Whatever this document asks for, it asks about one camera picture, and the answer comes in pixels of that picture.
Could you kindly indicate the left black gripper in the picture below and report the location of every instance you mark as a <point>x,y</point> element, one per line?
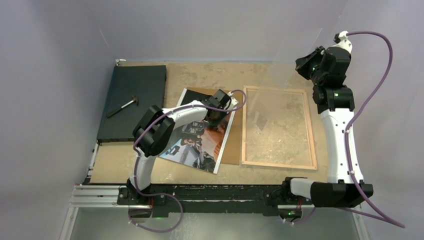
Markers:
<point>214,123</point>

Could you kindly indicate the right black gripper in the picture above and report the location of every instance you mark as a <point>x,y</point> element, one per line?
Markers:
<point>303,64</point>

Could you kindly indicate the printed photo with white border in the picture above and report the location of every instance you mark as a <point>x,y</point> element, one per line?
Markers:
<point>199,145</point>

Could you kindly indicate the wooden picture frame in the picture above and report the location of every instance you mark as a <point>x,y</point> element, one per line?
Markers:
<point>277,129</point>

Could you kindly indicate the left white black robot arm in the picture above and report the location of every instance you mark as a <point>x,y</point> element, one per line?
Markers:
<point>153,132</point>

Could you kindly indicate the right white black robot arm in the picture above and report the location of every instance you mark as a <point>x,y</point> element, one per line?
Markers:
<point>334,139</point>

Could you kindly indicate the black flat box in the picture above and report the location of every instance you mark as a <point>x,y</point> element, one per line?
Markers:
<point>132,90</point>

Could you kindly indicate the small black metal hammer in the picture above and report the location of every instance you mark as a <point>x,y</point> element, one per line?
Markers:
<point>134,100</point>

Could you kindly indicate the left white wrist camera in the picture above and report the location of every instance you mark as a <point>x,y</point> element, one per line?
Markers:
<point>232,103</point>

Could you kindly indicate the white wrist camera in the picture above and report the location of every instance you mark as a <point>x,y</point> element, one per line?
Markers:
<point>341,41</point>
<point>232,103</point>

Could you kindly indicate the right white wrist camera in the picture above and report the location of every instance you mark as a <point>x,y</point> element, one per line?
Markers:
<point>341,41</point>

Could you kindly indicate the brown frame backing board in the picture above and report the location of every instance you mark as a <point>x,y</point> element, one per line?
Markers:
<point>233,147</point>

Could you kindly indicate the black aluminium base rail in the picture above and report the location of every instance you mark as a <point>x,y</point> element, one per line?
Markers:
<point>161,199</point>

